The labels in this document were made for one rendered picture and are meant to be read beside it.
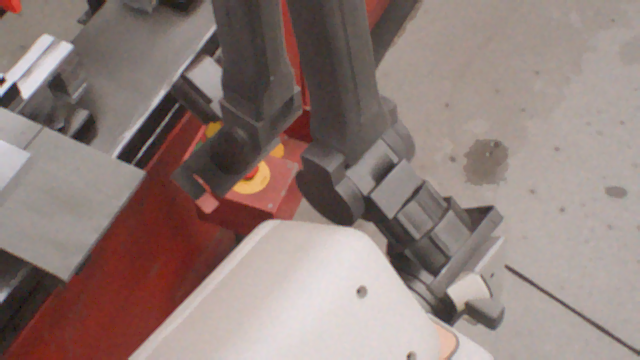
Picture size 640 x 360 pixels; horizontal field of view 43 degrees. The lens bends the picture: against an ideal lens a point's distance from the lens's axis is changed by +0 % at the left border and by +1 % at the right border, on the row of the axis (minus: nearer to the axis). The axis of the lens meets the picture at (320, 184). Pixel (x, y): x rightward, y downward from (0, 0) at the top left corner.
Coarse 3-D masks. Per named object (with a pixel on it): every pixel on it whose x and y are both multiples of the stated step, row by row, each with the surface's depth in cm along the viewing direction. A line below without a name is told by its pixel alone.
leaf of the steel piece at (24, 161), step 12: (0, 144) 113; (0, 156) 112; (12, 156) 112; (24, 156) 112; (36, 156) 111; (0, 168) 111; (12, 168) 111; (24, 168) 109; (0, 180) 110; (12, 180) 108; (0, 192) 107; (12, 192) 109; (0, 204) 108
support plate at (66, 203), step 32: (0, 128) 115; (32, 128) 115; (64, 160) 112; (96, 160) 112; (32, 192) 109; (64, 192) 109; (96, 192) 109; (128, 192) 109; (0, 224) 107; (32, 224) 106; (64, 224) 106; (96, 224) 106; (32, 256) 104; (64, 256) 104
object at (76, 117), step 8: (64, 104) 129; (72, 104) 129; (56, 112) 128; (64, 112) 128; (72, 112) 128; (80, 112) 128; (88, 112) 128; (72, 120) 127; (80, 120) 127; (88, 120) 128; (72, 128) 126; (80, 128) 127; (88, 128) 129; (72, 136) 126; (80, 136) 128
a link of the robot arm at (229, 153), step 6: (210, 120) 94; (216, 120) 93; (222, 144) 95; (270, 144) 93; (222, 150) 96; (228, 150) 94; (264, 150) 93; (228, 156) 95; (234, 156) 94; (246, 156) 94; (252, 156) 94; (258, 156) 96; (240, 162) 96; (246, 162) 96
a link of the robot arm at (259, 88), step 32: (224, 0) 71; (256, 0) 70; (224, 32) 75; (256, 32) 73; (224, 64) 80; (256, 64) 76; (288, 64) 81; (224, 96) 84; (256, 96) 80; (288, 96) 84; (256, 128) 83
